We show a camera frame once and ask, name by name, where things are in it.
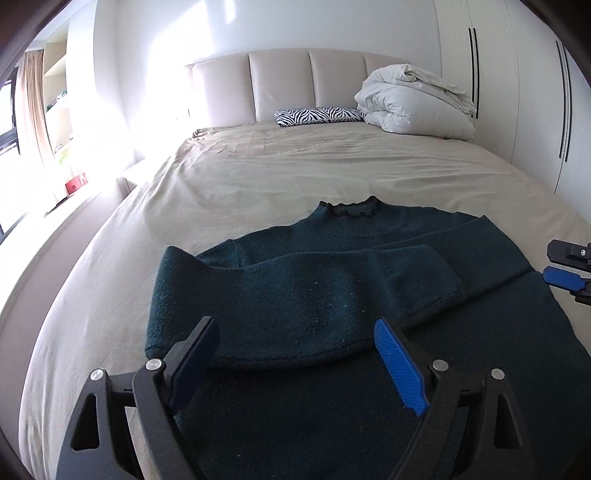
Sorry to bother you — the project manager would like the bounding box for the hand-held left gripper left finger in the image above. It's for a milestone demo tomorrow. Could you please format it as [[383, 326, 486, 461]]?
[[55, 316, 221, 480]]

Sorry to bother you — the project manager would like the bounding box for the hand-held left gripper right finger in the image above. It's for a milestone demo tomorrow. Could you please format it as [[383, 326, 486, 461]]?
[[373, 318, 539, 480]]

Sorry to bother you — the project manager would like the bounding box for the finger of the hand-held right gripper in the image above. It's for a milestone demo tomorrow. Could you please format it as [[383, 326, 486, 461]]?
[[547, 239, 591, 271], [542, 265, 591, 306]]

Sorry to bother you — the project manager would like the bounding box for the dark green knit sweater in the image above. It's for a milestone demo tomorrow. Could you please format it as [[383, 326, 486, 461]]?
[[145, 196, 591, 480]]

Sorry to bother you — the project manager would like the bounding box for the white wardrobe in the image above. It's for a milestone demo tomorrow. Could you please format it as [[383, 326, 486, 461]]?
[[434, 0, 591, 197]]

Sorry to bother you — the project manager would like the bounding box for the white nightstand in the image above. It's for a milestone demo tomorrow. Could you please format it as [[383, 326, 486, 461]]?
[[116, 161, 155, 191]]

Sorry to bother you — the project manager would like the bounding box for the bed with beige sheet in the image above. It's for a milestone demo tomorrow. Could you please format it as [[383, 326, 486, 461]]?
[[18, 121, 591, 480]]

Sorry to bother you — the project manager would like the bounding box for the red box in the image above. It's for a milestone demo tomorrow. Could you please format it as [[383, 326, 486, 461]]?
[[65, 172, 89, 196]]

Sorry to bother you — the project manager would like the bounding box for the folded white duvet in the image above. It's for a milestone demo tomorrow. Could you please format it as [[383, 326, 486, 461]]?
[[354, 64, 478, 142]]

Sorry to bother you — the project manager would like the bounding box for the zebra print pillow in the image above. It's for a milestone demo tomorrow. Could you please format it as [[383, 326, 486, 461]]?
[[273, 106, 366, 127]]

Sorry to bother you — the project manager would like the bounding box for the white open shelf unit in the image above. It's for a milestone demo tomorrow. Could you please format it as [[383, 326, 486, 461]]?
[[41, 25, 95, 206]]

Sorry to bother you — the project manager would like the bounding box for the dark framed window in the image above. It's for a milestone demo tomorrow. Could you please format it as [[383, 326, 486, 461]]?
[[0, 67, 29, 243]]

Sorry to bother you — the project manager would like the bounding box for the beige padded headboard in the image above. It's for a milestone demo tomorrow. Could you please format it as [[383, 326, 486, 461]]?
[[185, 48, 444, 128]]

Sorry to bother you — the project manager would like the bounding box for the beige curtain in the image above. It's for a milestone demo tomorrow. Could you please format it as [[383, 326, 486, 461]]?
[[21, 50, 52, 185]]

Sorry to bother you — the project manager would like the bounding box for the black wardrobe handle strip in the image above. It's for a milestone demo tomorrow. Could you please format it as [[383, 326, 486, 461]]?
[[468, 28, 479, 101], [555, 40, 572, 163]]

